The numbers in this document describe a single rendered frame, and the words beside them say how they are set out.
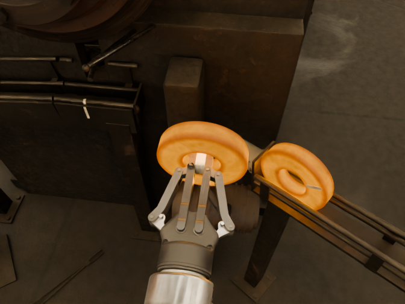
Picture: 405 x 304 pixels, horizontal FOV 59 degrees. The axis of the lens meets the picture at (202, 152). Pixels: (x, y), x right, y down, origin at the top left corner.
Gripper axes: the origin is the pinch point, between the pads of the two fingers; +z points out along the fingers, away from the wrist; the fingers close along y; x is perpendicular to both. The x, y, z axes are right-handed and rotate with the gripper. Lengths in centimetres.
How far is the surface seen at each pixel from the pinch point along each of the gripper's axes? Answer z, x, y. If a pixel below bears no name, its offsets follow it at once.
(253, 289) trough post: -2, -83, 18
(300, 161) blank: 4.3, -6.3, 17.6
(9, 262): -4, -84, -72
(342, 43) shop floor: 145, -92, 65
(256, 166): 7.4, -14.6, 10.4
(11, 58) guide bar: 28, -11, -51
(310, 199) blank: 1.0, -14.8, 21.4
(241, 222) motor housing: 2.7, -34.5, 9.5
